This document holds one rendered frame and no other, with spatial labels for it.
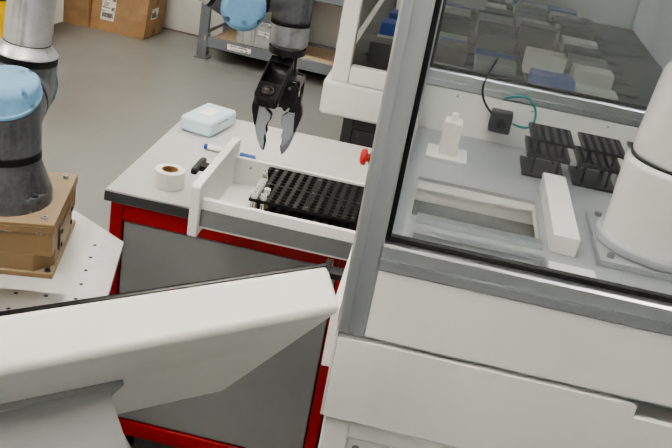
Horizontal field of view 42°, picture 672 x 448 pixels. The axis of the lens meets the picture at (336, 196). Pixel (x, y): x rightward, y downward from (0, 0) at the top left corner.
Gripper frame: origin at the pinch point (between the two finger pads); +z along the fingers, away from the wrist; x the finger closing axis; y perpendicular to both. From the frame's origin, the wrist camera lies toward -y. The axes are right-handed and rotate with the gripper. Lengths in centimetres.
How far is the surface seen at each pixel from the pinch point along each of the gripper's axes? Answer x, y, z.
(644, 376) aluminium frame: -64, -55, 0
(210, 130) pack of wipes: 27, 52, 19
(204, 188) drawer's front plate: 9.5, -12.5, 6.2
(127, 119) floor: 122, 246, 97
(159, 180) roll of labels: 27.3, 14.8, 19.2
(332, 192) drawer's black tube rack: -13.1, 1.9, 7.9
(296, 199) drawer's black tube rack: -7.1, -5.4, 7.7
